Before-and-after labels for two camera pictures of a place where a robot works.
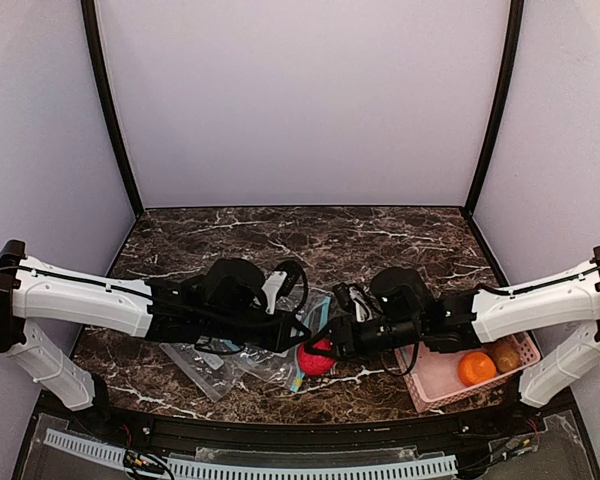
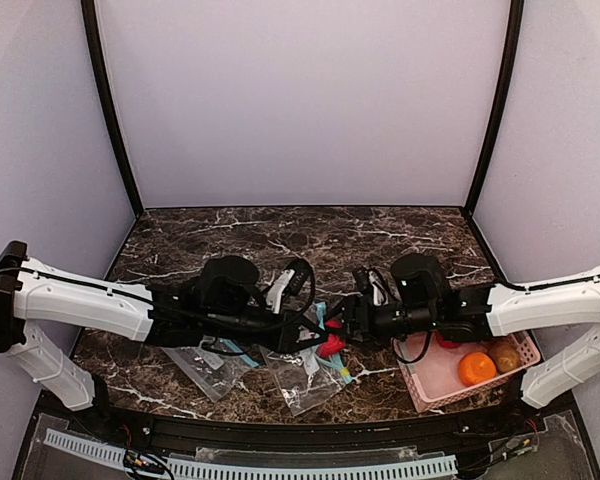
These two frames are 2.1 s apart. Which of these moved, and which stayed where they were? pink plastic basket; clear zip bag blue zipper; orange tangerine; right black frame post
Moved: clear zip bag blue zipper
Stayed: orange tangerine; right black frame post; pink plastic basket
